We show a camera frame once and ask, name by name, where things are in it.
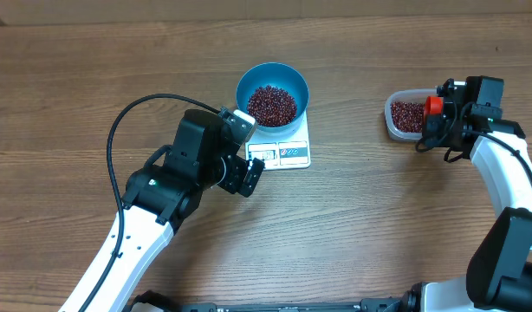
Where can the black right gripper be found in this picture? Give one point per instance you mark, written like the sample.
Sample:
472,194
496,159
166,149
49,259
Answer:
436,128

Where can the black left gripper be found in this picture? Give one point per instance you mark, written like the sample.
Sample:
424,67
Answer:
235,182

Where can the orange measuring scoop blue handle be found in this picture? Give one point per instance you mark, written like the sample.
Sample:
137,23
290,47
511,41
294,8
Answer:
433,106

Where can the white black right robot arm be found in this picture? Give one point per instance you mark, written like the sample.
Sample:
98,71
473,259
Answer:
466,118

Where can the white digital kitchen scale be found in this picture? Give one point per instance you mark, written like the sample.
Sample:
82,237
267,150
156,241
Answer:
281,148

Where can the red beans in bowl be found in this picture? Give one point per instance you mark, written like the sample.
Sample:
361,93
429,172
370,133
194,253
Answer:
272,106

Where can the blue plastic bowl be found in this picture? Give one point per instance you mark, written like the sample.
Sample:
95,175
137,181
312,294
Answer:
277,75

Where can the red adzuki beans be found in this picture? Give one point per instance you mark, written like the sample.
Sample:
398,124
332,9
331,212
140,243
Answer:
407,117

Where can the clear plastic food container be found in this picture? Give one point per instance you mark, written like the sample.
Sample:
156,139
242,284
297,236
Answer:
411,95

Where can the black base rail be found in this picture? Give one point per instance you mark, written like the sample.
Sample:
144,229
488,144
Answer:
152,301

